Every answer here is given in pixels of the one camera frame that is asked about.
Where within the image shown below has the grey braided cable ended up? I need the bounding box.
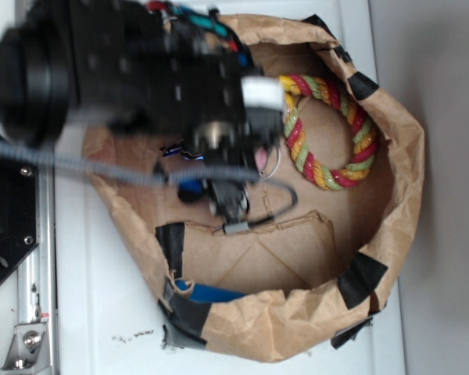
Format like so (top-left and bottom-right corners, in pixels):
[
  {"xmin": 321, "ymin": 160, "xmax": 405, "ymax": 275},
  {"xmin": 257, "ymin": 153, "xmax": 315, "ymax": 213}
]
[{"xmin": 0, "ymin": 135, "xmax": 299, "ymax": 227}]

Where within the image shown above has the white tape band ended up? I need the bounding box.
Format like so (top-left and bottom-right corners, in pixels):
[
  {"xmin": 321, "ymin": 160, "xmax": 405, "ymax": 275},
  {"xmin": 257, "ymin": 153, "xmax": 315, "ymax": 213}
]
[{"xmin": 242, "ymin": 77, "xmax": 285, "ymax": 112}]

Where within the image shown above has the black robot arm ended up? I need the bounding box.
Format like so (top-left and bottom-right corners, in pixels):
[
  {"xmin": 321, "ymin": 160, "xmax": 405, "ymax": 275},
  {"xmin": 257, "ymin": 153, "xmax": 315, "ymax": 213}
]
[{"xmin": 0, "ymin": 1, "xmax": 285, "ymax": 186}]

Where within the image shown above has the grey plush mouse toy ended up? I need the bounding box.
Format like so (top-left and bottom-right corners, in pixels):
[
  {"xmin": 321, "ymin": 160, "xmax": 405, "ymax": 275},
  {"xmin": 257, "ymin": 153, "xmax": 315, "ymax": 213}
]
[{"xmin": 254, "ymin": 147, "xmax": 268, "ymax": 173}]

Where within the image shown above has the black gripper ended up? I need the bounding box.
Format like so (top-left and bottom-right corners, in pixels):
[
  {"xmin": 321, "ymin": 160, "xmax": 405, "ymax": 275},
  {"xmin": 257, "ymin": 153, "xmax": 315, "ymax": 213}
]
[{"xmin": 156, "ymin": 19, "xmax": 288, "ymax": 188}]

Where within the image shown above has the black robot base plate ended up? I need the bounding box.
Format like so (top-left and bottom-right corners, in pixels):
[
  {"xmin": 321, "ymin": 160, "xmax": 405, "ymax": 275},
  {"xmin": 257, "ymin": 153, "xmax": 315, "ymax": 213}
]
[{"xmin": 0, "ymin": 156, "xmax": 38, "ymax": 286}]

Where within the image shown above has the aluminium frame rail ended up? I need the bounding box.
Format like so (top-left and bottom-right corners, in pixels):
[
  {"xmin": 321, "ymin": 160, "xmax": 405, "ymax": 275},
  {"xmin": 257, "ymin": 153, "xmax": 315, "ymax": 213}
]
[{"xmin": 17, "ymin": 166, "xmax": 59, "ymax": 374}]

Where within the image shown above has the silver corner bracket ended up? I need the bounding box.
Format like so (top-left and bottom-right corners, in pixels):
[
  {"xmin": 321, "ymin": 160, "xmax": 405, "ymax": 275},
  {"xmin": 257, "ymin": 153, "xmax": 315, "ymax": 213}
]
[{"xmin": 0, "ymin": 323, "xmax": 50, "ymax": 374}]

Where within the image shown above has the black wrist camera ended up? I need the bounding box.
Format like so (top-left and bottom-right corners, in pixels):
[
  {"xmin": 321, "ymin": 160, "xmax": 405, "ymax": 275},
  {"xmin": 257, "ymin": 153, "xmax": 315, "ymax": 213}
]
[{"xmin": 207, "ymin": 180, "xmax": 249, "ymax": 224}]

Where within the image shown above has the silver key bunch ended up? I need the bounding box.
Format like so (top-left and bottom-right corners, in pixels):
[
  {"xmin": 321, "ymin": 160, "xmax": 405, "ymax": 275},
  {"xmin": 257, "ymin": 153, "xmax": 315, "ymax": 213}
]
[{"xmin": 160, "ymin": 143, "xmax": 204, "ymax": 161}]

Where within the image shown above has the multicolour rope ring toy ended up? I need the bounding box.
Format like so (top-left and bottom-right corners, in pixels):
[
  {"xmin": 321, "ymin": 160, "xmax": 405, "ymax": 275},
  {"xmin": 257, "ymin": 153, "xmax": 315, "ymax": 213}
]
[{"xmin": 278, "ymin": 74, "xmax": 378, "ymax": 191}]

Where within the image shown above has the brown paper bag bin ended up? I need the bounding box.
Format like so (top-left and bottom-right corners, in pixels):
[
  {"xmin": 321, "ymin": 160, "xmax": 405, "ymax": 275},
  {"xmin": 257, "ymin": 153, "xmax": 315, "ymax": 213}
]
[{"xmin": 91, "ymin": 14, "xmax": 424, "ymax": 363}]

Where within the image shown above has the blue object under bag rim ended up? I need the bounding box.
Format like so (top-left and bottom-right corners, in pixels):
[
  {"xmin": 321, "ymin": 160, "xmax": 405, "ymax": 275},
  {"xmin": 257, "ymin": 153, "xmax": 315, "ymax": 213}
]
[{"xmin": 176, "ymin": 280, "xmax": 245, "ymax": 303}]

